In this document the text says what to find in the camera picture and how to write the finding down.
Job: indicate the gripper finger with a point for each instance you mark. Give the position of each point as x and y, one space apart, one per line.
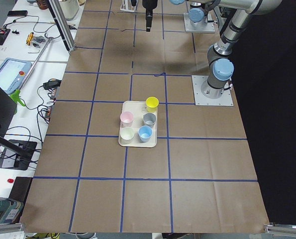
149 18

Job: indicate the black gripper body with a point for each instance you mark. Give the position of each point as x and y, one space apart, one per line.
149 4

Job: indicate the yellow plastic cup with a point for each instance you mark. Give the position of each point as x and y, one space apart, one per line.
152 104

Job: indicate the grey plastic cup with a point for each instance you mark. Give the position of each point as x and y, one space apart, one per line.
149 119

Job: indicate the pink plastic cup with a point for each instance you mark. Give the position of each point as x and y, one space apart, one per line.
126 119

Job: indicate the blue plastic cup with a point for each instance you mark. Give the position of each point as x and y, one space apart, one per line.
145 133

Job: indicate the pale green plastic cup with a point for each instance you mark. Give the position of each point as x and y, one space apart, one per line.
126 135

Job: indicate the cream rectangular tray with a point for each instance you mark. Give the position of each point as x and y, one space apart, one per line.
138 109

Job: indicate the black power adapter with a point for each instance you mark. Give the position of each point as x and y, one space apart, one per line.
53 83

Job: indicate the yellow screwdriver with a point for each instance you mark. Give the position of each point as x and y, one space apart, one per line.
29 38

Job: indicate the blue teach pendant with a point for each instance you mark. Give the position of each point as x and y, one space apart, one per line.
12 73

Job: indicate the black monitor stand base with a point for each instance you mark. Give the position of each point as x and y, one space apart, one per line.
11 160

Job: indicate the white wire cup rack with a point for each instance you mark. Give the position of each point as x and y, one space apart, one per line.
128 5

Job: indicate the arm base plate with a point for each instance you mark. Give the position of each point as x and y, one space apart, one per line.
205 95
204 26

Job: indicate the aluminium frame post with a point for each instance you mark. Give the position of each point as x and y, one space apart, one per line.
62 25

